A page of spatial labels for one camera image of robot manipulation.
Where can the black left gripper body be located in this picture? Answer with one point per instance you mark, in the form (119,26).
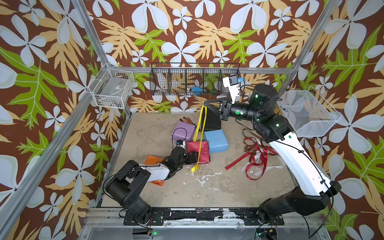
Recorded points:
(185,160)

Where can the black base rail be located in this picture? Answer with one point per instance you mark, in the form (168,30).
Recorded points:
(190,217)

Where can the dark red gift box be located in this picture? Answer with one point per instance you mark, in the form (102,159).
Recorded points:
(204,156)

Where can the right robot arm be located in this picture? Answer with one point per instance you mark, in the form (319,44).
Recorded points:
(315,190)

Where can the black wire basket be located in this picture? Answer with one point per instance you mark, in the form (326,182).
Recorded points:
(180,78)

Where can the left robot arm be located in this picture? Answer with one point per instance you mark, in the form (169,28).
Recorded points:
(127,184)

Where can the orange handled pliers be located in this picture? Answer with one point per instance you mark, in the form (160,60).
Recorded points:
(187,120)

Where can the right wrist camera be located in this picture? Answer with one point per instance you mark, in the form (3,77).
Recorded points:
(233,83)

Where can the black hard case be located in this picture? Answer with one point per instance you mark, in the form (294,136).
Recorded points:
(213,121)

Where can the light blue gift box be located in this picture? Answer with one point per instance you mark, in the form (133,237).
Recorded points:
(217,141)

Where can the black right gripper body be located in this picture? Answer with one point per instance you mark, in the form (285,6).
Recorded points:
(242,112)

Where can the white wire basket right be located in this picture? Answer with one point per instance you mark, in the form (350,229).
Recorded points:
(309,113)

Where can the blue object in basket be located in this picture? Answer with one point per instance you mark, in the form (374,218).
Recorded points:
(197,91)

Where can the brown ribbon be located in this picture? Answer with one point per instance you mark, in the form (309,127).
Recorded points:
(253,144)

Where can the orange gift box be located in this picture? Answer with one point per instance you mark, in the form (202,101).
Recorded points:
(152,160)

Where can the white wire basket left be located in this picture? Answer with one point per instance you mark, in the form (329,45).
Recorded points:
(111,87)

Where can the purple gift box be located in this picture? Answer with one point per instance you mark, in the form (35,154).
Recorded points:
(183,131)

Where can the white wire basket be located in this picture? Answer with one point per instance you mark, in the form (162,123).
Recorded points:
(309,113)
(111,87)

